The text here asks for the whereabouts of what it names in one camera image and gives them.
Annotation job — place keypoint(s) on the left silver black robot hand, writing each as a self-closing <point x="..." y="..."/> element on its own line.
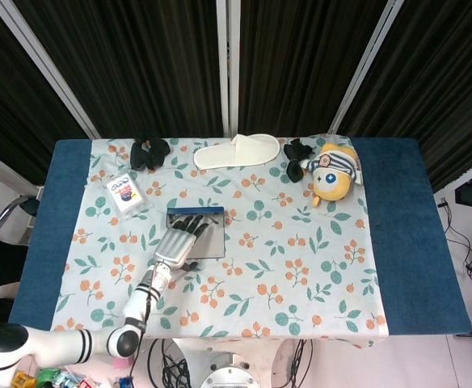
<point x="175" y="244"/>

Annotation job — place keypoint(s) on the blue grey box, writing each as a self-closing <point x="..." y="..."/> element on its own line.
<point x="211" y="242"/>

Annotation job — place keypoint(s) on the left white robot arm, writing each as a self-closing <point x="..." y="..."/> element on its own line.
<point x="137" y="301"/>

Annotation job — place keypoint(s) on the packaged white sponge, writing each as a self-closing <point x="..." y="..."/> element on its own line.
<point x="125" y="194"/>

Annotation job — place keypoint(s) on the large black hair scrunchie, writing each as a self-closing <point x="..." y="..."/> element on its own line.
<point x="147" y="155"/>

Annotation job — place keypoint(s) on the orange fruit print tablecloth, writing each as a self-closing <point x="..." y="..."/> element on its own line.
<point x="280" y="262"/>

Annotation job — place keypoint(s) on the white disposable slipper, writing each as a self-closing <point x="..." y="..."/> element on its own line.
<point x="252" y="151"/>

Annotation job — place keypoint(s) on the small black hair scrunchie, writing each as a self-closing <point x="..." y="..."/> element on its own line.
<point x="294" y="169"/>

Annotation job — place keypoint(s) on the yellow plush toy striped hat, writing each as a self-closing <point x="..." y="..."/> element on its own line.
<point x="331" y="186"/>

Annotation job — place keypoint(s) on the black office chair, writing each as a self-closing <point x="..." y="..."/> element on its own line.
<point x="1" y="262"/>

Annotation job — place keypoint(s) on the green toy item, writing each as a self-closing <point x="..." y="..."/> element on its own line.
<point x="48" y="375"/>

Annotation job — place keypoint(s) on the black pleated curtain panel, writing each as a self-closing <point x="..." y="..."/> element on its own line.
<point x="442" y="81"/>
<point x="139" y="60"/>
<point x="300" y="60"/>
<point x="9" y="101"/>

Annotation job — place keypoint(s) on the yellow toy block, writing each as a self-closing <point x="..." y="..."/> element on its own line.
<point x="22" y="380"/>

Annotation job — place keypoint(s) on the blue table cover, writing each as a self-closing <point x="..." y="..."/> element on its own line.
<point x="414" y="242"/>

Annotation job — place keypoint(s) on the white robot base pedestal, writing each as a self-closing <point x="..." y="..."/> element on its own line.
<point x="228" y="376"/>

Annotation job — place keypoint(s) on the white partition post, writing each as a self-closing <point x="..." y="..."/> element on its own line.
<point x="367" y="60"/>
<point x="228" y="60"/>
<point x="46" y="64"/>

